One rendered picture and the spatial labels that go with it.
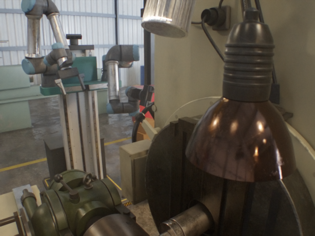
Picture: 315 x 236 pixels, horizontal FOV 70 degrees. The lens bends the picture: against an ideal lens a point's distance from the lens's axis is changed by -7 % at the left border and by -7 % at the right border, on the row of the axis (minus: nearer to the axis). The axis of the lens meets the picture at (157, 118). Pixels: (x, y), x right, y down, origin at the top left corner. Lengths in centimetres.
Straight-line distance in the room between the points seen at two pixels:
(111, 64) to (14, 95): 470
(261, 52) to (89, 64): 194
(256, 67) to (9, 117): 597
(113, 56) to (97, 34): 916
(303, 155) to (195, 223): 31
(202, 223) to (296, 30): 51
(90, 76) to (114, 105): 67
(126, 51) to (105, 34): 926
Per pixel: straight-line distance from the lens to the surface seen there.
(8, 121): 614
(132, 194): 105
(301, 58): 58
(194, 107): 73
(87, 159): 244
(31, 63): 183
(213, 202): 64
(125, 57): 167
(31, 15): 181
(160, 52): 87
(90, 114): 226
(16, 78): 604
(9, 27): 991
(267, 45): 29
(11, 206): 196
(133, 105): 156
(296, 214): 54
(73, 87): 195
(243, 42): 29
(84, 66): 214
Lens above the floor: 173
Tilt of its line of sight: 16 degrees down
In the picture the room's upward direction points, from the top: straight up
